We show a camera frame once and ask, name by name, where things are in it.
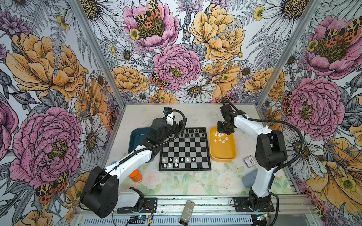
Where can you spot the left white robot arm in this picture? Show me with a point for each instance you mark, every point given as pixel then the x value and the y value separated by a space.
pixel 101 194

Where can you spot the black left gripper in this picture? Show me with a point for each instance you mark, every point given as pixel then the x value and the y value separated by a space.
pixel 176 130

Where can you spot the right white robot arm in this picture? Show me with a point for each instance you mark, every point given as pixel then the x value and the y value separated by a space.
pixel 270 152

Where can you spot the black and white chessboard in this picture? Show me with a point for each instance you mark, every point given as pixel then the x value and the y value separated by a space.
pixel 192 145

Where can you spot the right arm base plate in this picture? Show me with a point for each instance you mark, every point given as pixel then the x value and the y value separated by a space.
pixel 252 204

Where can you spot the aluminium front rail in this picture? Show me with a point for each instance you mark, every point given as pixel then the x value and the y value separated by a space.
pixel 220 204

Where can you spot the orange pill bottle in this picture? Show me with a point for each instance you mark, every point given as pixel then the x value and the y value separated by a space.
pixel 136 176

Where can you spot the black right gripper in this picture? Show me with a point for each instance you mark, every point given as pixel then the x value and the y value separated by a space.
pixel 219 128

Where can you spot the small white clock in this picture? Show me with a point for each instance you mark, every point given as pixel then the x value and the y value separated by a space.
pixel 250 161

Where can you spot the teal plastic bin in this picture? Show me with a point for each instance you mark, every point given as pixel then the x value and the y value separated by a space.
pixel 137 137

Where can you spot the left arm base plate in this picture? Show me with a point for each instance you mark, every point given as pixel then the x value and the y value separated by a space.
pixel 147 205

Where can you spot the silver usb hub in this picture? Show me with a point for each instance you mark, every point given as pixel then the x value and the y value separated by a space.
pixel 187 213

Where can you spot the yellow plastic tray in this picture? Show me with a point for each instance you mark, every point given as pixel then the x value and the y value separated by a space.
pixel 222 147

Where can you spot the grey blue sponge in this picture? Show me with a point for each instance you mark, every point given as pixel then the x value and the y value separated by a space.
pixel 249 179

